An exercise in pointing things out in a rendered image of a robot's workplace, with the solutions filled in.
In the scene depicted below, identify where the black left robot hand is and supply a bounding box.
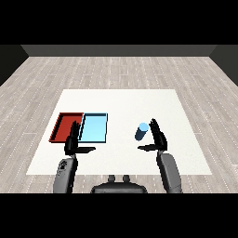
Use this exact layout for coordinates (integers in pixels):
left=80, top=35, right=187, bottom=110
left=63, top=120, right=97, bottom=157

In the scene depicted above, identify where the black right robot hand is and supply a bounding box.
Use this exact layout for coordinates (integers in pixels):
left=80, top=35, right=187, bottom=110
left=137, top=118, right=168, bottom=153

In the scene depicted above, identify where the red shallow open box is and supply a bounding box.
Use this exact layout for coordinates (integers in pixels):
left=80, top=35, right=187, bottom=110
left=48, top=112, right=85, bottom=144

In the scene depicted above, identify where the blue can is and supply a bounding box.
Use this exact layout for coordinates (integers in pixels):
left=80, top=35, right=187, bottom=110
left=134, top=122, right=151, bottom=142

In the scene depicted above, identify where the light blue shallow open box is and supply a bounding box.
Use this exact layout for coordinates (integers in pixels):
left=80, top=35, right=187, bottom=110
left=77, top=112, right=109, bottom=144

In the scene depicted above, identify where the dark grey robot body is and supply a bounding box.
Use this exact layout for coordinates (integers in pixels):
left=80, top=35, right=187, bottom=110
left=90, top=175, right=149, bottom=194

